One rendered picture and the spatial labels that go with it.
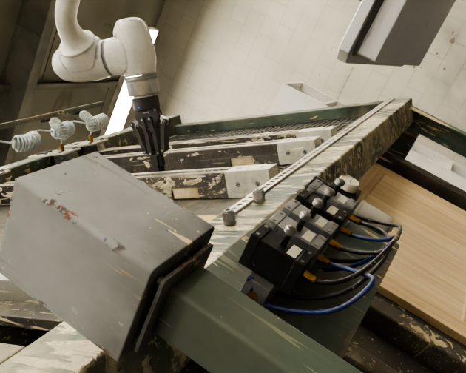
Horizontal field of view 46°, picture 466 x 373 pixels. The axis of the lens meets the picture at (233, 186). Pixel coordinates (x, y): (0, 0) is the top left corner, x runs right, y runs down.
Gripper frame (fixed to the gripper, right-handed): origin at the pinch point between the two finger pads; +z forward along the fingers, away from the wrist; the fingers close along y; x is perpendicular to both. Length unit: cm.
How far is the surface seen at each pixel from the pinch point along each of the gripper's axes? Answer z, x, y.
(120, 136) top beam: 0, -74, 72
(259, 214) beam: 3, 37, -48
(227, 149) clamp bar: 1.9, -28.2, -7.7
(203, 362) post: 1, 90, -66
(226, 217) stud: 1, 44, -45
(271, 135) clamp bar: 1.6, -45.5, -16.2
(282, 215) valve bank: -2, 54, -60
